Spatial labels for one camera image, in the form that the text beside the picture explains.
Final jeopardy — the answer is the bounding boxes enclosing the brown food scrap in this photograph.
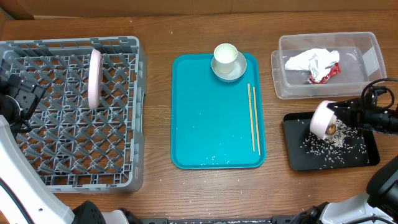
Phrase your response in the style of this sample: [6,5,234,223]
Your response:
[325,123,336,136]

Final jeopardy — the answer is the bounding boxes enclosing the white paper cup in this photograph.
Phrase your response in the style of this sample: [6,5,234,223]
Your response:
[213,43,238,73]

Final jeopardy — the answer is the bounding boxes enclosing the red snack wrapper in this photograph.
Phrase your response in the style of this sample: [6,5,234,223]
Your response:
[307,63,341,84]

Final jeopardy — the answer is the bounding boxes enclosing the black rectangular tray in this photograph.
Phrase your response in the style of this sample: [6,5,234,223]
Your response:
[283,112,380,171]

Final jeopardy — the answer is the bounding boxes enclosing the right wooden chopstick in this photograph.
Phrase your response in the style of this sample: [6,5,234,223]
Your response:
[252,87,261,156]

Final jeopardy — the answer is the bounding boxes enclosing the clear plastic waste bin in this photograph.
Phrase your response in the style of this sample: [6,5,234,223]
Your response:
[271,32,387,100]

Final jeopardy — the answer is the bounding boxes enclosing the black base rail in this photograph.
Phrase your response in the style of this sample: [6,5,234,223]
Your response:
[139,215,294,224]

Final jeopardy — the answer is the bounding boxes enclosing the white napkin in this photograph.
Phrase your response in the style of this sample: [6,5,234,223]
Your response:
[284,49,340,82]

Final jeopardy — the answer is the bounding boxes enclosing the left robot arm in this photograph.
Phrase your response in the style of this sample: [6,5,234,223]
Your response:
[1,94,140,224]

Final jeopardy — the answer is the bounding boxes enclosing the grey small saucer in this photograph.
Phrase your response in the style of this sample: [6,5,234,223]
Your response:
[211,52,247,83]

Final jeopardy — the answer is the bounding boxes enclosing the grey plastic dish rack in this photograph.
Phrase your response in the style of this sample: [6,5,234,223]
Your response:
[1,36,147,194]

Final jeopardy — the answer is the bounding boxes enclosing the teal plastic serving tray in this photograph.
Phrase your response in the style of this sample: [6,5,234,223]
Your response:
[170,53,266,169]

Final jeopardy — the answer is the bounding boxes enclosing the small pink bowl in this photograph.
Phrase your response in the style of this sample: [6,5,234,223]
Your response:
[310,100,337,140]

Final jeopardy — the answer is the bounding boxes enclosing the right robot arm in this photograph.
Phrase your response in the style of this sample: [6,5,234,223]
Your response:
[290,98,397,224]

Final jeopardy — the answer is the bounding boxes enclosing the scattered rice grains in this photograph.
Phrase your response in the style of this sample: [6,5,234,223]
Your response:
[292,120,371,170]

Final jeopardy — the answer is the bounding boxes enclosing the large pink plate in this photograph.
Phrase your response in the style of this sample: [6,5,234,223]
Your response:
[88,49,103,110]

